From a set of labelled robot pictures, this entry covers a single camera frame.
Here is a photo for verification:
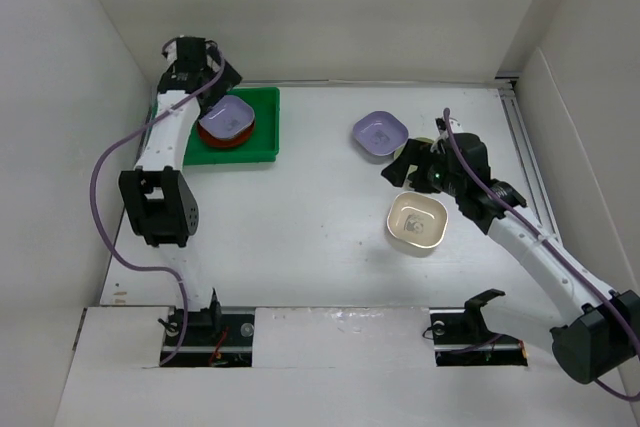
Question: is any aluminium side rail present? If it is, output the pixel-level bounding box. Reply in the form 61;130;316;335
494;74;546;198

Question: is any green square panda dish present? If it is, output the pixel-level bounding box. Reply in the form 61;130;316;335
390;139;435;193

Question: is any cream square panda dish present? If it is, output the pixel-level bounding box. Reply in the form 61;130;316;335
386;192;449;250

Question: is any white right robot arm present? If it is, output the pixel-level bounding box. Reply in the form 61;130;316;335
381;133;639;384

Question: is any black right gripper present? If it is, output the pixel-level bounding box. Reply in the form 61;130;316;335
381;138;465;198

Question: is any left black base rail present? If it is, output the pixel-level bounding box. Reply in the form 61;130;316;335
159;309;255;368

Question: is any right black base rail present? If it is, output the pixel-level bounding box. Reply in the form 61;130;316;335
422;308;528;367

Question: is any red round plate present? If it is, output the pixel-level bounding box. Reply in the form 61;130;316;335
196;123;255;150

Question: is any purple square panda dish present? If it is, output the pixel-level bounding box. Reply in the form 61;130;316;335
352;111;409;157
199;95;255;140

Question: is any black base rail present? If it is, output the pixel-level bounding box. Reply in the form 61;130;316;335
159;309;255;368
422;308;528;367

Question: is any green plastic bin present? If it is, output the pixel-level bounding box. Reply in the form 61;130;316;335
149;86;281;166

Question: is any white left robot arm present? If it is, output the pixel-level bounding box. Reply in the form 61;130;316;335
118;36;242;344

